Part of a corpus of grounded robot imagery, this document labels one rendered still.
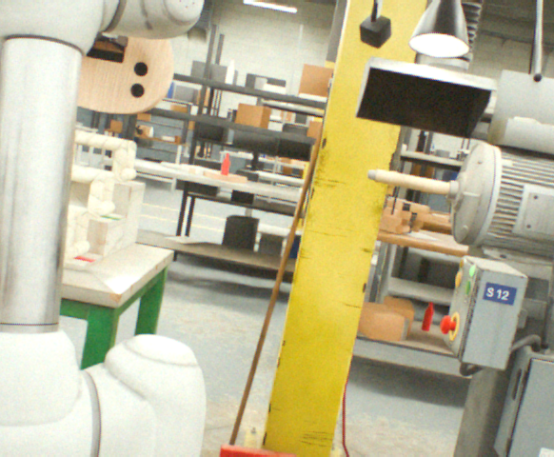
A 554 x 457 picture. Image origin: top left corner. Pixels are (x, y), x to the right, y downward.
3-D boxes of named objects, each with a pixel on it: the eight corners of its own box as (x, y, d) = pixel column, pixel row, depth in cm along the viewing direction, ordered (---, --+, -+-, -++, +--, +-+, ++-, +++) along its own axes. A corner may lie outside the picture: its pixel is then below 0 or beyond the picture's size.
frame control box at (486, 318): (533, 378, 160) (560, 270, 157) (568, 413, 139) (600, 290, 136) (429, 357, 161) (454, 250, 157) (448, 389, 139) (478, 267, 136)
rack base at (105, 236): (121, 249, 181) (127, 215, 180) (103, 260, 165) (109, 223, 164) (20, 230, 182) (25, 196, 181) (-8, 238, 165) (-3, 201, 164)
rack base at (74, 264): (103, 260, 166) (103, 255, 165) (82, 271, 150) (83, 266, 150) (-8, 238, 166) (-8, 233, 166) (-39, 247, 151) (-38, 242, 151)
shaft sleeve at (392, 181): (450, 181, 168) (448, 193, 167) (446, 185, 171) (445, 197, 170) (378, 167, 168) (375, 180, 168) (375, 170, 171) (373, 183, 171)
